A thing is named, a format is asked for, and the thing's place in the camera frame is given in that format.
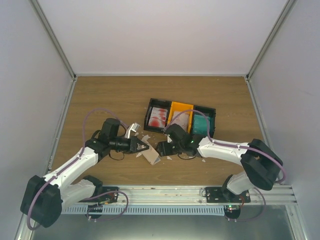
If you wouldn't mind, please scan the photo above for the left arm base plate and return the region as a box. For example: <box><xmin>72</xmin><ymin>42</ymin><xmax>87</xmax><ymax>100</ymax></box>
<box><xmin>83</xmin><ymin>186</ymin><xmax>120</xmax><ymax>220</ymax></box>

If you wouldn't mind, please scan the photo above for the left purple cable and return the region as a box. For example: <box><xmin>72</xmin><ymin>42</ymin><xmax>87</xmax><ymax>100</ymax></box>
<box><xmin>26</xmin><ymin>107</ymin><xmax>131</xmax><ymax>231</ymax></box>

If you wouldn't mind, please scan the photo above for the black card bin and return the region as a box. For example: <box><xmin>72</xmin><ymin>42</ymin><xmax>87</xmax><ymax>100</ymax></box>
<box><xmin>190</xmin><ymin>105</ymin><xmax>216</xmax><ymax>138</ymax></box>
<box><xmin>143</xmin><ymin>98</ymin><xmax>172</xmax><ymax>133</ymax></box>

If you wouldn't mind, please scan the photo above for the orange card bin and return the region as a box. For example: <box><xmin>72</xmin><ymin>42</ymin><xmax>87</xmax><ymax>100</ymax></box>
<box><xmin>167</xmin><ymin>101</ymin><xmax>194</xmax><ymax>133</ymax></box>

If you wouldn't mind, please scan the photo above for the red card stack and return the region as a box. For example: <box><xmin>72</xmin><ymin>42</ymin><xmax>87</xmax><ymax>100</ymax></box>
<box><xmin>148</xmin><ymin>107</ymin><xmax>168</xmax><ymax>128</ymax></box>

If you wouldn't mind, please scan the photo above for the purple cable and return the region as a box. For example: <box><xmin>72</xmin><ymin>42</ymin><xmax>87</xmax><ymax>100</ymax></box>
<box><xmin>163</xmin><ymin>108</ymin><xmax>287</xmax><ymax>186</ymax></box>
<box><xmin>26</xmin><ymin>107</ymin><xmax>131</xmax><ymax>231</ymax></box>

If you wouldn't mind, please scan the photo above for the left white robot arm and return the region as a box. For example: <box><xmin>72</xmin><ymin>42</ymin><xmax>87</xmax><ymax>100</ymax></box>
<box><xmin>20</xmin><ymin>118</ymin><xmax>149</xmax><ymax>230</ymax></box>

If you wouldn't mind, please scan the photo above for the right aluminium frame post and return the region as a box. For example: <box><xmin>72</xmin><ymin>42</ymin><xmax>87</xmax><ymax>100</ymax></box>
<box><xmin>245</xmin><ymin>0</ymin><xmax>297</xmax><ymax>82</ymax></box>

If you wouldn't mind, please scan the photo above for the teal card stack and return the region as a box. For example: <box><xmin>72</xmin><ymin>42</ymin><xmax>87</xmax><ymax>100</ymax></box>
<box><xmin>192</xmin><ymin>114</ymin><xmax>214</xmax><ymax>137</ymax></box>

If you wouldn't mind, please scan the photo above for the left aluminium frame post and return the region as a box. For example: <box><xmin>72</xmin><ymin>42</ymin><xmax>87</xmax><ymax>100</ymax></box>
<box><xmin>29</xmin><ymin>0</ymin><xmax>77</xmax><ymax>81</ymax></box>

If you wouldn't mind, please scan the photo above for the white patterned card stack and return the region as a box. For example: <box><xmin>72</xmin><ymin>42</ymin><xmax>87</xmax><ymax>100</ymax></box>
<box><xmin>173</xmin><ymin>112</ymin><xmax>189</xmax><ymax>131</ymax></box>

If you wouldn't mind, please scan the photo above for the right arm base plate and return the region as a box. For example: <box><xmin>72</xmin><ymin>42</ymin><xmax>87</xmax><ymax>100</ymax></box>
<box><xmin>201</xmin><ymin>186</ymin><xmax>251</xmax><ymax>220</ymax></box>

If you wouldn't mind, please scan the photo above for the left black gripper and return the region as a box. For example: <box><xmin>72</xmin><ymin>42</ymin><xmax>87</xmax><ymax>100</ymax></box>
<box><xmin>110</xmin><ymin>135</ymin><xmax>150</xmax><ymax>155</ymax></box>

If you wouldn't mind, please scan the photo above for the aluminium front rail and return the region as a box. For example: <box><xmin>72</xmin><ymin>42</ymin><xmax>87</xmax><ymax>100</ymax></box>
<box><xmin>58</xmin><ymin>184</ymin><xmax>297</xmax><ymax>209</ymax></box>

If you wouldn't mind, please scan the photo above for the right black card bin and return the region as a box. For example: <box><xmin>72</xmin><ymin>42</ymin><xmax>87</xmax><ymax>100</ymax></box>
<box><xmin>190</xmin><ymin>105</ymin><xmax>216</xmax><ymax>138</ymax></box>

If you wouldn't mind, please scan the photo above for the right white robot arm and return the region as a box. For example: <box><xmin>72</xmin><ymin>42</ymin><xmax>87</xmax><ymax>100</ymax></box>
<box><xmin>156</xmin><ymin>124</ymin><xmax>283</xmax><ymax>203</ymax></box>

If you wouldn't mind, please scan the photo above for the aluminium frame post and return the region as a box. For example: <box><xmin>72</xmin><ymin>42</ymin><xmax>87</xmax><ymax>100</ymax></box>
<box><xmin>29</xmin><ymin>0</ymin><xmax>77</xmax><ymax>81</ymax></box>
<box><xmin>245</xmin><ymin>0</ymin><xmax>297</xmax><ymax>82</ymax></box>

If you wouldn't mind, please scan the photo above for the slotted cable duct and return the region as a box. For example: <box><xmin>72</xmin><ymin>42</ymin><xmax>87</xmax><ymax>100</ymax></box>
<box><xmin>61</xmin><ymin>204</ymin><xmax>226</xmax><ymax>216</ymax></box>

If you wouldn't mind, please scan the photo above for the left black card bin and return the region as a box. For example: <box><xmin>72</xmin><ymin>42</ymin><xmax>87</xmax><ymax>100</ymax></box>
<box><xmin>143</xmin><ymin>98</ymin><xmax>172</xmax><ymax>133</ymax></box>

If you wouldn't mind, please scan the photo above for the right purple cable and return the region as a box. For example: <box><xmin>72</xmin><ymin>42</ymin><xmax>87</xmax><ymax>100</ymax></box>
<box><xmin>163</xmin><ymin>108</ymin><xmax>287</xmax><ymax>186</ymax></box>

